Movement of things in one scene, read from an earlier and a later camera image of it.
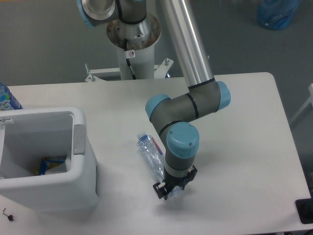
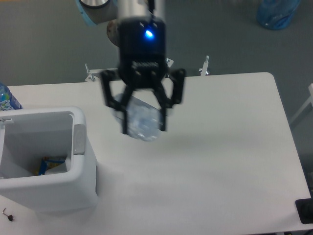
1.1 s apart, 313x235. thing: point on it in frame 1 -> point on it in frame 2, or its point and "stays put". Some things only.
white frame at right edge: [309, 101] stays put
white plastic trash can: [27, 135] stays put
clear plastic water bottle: [152, 150] -> [143, 118]
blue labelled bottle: [8, 101] stays put
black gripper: [162, 188] -> [142, 64]
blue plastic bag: [276, 14] stays put
